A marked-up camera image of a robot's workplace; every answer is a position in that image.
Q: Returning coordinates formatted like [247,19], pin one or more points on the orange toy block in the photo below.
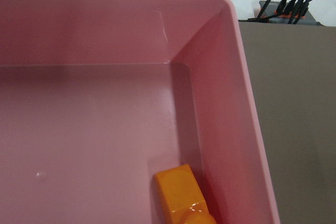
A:
[181,198]

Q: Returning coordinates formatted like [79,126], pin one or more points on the pink plastic box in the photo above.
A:
[99,95]

